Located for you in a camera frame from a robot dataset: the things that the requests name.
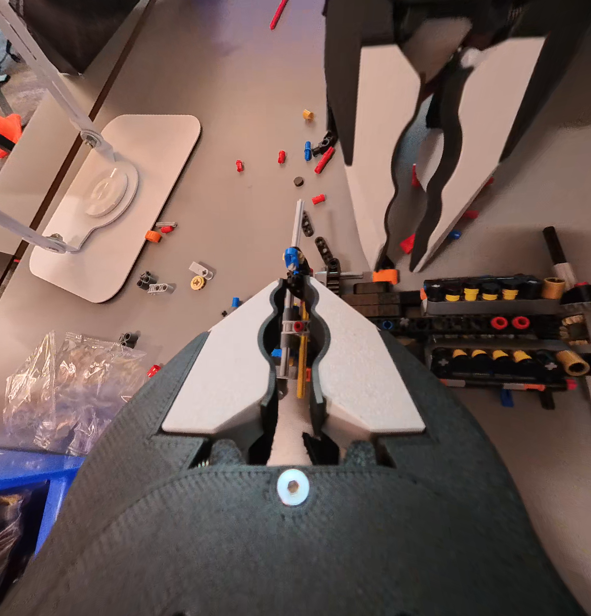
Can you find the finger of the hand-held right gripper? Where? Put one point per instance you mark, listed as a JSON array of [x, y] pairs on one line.
[[372, 144], [487, 120]]

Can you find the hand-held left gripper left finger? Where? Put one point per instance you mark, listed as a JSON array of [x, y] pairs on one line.
[[213, 375]]

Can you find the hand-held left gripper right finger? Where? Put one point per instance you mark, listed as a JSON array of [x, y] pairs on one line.
[[367, 375]]

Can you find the orange lego connector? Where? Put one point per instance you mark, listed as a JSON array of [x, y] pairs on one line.
[[386, 276]]

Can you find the lego technic engine model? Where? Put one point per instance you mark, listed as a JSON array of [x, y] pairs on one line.
[[492, 308]]

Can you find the black lego connector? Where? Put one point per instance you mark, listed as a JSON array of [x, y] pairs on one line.
[[324, 143]]

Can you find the red long lego pin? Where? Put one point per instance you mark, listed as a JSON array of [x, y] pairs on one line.
[[324, 160], [470, 214], [277, 17]]

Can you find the red lego axle connector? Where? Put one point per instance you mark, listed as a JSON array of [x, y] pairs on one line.
[[414, 177]]

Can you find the tan round lego pulley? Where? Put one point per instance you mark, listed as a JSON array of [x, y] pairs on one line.
[[198, 283]]

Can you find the black lego liftarm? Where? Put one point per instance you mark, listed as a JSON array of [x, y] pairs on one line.
[[306, 220], [324, 248]]

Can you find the red lego pin connector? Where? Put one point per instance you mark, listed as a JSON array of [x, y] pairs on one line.
[[407, 243]]

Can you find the orange small lego bush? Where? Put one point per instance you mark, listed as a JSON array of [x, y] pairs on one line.
[[153, 236]]

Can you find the dark grey double connector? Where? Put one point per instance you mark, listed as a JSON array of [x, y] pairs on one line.
[[128, 339], [146, 280]]

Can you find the light grey three-hole connector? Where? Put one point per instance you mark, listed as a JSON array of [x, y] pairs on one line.
[[161, 288]]

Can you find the light grey thin liftarm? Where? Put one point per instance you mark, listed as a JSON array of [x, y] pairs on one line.
[[199, 267]]

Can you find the clear plastic bag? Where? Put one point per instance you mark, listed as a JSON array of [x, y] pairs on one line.
[[74, 385]]

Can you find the blue plastic bin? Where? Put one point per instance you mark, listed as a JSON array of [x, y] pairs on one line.
[[26, 469]]

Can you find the white stand base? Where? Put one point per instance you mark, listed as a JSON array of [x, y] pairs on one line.
[[156, 144]]

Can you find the dark box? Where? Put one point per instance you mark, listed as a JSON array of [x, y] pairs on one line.
[[83, 33]]

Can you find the orange plastic part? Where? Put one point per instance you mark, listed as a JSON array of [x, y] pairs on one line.
[[2, 127]]

